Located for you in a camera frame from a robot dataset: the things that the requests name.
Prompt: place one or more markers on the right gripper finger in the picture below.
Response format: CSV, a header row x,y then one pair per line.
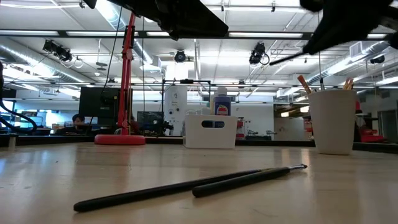
x,y
342,28

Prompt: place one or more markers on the thin black paintbrush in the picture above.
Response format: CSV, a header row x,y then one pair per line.
x,y
322,84

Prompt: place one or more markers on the large blue paint bottle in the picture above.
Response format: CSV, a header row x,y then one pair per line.
x,y
222,105

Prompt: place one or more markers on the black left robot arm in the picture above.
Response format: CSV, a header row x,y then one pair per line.
x,y
186,18

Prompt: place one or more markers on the black ceiling spotlight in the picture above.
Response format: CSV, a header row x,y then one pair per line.
x,y
257,53
180,56
57,51

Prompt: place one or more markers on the beige cup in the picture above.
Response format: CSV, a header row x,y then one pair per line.
x,y
332,124

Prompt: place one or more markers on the red storage rack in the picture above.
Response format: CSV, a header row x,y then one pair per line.
x,y
371,137

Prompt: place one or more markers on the white plastic bin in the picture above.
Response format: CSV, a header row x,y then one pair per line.
x,y
192,133

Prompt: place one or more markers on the white machine cabinet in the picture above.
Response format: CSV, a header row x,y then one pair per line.
x,y
175,109

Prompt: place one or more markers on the small black monitor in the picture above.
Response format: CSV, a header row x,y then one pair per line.
x,y
149,119

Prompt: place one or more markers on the red desk lamp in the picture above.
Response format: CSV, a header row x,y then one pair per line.
x,y
119,140

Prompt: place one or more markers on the large black monitor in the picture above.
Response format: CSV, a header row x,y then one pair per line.
x,y
96,102

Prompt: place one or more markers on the person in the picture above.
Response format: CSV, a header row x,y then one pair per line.
x,y
77,119

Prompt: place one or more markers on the silver ventilation duct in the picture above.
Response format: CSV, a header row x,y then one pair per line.
x,y
367,51
37,62

